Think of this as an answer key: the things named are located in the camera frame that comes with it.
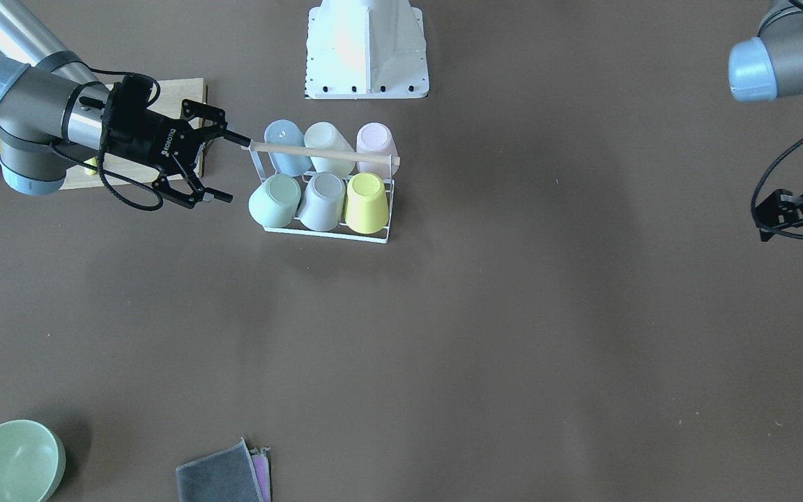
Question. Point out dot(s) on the grey folded cloth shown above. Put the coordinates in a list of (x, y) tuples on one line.
[(227, 475)]

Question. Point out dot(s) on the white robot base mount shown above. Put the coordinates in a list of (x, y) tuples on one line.
[(366, 50)]

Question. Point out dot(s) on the pink cup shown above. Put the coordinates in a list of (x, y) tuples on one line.
[(376, 139)]

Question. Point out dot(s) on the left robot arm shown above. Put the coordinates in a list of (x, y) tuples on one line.
[(768, 67)]

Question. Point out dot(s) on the grey cup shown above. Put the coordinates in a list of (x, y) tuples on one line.
[(323, 202)]

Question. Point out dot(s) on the mint green cup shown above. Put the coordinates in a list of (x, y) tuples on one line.
[(275, 202)]

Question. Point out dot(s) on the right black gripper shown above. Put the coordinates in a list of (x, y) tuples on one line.
[(145, 141)]

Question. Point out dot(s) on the wooden cutting board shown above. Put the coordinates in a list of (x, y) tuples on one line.
[(172, 94)]

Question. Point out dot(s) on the white wire cup rack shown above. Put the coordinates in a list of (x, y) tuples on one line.
[(341, 231)]

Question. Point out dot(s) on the yellow cup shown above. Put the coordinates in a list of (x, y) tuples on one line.
[(366, 208)]

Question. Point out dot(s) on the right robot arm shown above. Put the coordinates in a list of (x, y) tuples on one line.
[(56, 114)]

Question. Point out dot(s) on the green bowl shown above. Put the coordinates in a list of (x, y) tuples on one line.
[(32, 461)]

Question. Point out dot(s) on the purple cloth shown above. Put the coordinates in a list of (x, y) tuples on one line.
[(261, 460)]

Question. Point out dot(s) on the yellow plastic knife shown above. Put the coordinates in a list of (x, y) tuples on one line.
[(91, 167)]

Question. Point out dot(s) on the cream white cup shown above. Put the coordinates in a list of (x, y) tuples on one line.
[(327, 136)]

